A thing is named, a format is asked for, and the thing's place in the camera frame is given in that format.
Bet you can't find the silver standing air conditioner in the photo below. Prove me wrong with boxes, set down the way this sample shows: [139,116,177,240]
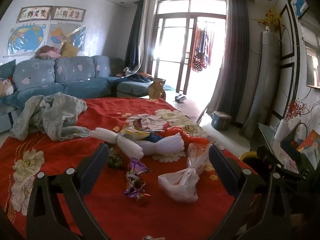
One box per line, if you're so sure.
[241,30,282,139]

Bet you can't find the yellow artificial flowers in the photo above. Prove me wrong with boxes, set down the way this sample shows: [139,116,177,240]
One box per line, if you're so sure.
[253,8,286,33]

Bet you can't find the red berry branches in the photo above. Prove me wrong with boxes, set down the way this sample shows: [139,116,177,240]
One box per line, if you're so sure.
[285,100,308,122]

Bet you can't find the white pleated plastic bag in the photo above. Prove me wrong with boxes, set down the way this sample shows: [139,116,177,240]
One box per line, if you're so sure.
[136,133,186,156]
[90,127,144,159]

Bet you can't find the colourful printed box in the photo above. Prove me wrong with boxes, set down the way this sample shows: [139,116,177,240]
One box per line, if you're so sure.
[296,129,320,170]

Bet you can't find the world map poster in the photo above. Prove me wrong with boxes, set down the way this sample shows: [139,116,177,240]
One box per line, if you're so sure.
[4,24,48,57]

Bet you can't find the brown paper bag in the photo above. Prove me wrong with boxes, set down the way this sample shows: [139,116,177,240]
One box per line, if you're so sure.
[148,78,166,100]

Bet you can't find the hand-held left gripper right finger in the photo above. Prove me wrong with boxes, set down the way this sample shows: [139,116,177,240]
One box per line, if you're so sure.
[208,145,292,240]

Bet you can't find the large framed wall picture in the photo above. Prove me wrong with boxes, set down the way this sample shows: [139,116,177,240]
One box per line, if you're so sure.
[299,17,320,88]

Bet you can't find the grey-green floral cloth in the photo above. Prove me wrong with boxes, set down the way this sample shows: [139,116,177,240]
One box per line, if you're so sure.
[10,92,94,140]

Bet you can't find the blue framed wall picture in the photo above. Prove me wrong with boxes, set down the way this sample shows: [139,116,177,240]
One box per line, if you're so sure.
[290,0,310,20]

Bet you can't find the dark blue curtain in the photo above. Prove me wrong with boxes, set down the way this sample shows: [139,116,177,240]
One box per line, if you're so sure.
[124,0,148,74]

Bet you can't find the framed calligraphy picture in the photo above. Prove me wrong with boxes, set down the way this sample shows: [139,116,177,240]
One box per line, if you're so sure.
[53,6,87,20]
[16,6,53,23]

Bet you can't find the red plastic wrapper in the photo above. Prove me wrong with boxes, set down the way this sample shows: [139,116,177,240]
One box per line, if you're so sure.
[162,126,211,146]

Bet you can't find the white printed plastic bag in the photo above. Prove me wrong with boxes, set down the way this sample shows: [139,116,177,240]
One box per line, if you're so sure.
[157,142,211,203]

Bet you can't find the grey curtain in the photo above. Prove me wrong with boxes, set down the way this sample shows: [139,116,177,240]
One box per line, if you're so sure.
[207,0,250,124]

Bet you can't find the red floral blanket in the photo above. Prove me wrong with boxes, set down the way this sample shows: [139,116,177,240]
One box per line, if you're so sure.
[0,97,258,240]

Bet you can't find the dark blue cloth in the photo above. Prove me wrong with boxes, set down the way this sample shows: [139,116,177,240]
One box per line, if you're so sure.
[122,72,153,83]

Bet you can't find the purple foil candy wrapper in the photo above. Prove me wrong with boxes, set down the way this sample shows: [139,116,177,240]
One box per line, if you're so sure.
[124,158,152,207]

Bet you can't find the pile of pink red clothes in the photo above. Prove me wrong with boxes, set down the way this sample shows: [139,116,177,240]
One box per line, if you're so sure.
[35,45,62,60]

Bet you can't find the dark snack wrapper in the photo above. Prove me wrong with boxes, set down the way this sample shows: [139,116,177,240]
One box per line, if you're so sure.
[107,147,125,170]

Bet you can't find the yellow white snack packet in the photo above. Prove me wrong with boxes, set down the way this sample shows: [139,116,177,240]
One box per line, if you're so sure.
[119,127,150,140]

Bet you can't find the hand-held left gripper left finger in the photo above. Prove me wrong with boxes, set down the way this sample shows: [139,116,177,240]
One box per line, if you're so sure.
[26,143,110,240]

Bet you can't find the blue plastic bag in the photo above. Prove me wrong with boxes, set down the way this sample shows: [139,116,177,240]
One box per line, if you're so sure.
[144,132,163,143]

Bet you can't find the glass top cabinet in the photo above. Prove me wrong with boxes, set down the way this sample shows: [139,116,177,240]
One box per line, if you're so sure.
[257,122,320,175]

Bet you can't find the glass balcony door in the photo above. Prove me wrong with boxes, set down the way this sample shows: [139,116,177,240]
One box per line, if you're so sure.
[147,0,228,93]

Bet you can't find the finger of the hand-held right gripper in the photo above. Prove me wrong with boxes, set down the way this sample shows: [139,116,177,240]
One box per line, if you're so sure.
[256,145,282,172]

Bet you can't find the yellow trash bin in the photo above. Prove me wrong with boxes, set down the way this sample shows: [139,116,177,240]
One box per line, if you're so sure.
[239,151,259,162]

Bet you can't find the blue storage box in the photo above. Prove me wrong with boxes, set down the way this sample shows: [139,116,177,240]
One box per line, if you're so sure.
[211,111,232,131]

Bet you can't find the hanging colourful clothes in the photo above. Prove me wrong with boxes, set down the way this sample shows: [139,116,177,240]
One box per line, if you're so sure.
[191,21,217,73]

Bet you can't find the blue heart-print sofa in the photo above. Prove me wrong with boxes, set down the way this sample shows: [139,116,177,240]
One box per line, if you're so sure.
[0,55,154,133]

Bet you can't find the yellow pillow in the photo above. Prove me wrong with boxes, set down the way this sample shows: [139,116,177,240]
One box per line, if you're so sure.
[61,42,78,58]

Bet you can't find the teal cushion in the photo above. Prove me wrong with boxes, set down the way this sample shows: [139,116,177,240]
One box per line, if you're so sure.
[0,59,17,79]

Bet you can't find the cartoon print cushion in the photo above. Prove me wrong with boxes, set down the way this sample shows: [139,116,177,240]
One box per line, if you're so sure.
[0,78,17,96]

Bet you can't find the country map poster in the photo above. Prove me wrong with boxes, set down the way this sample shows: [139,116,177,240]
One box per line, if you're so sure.
[47,22,88,52]

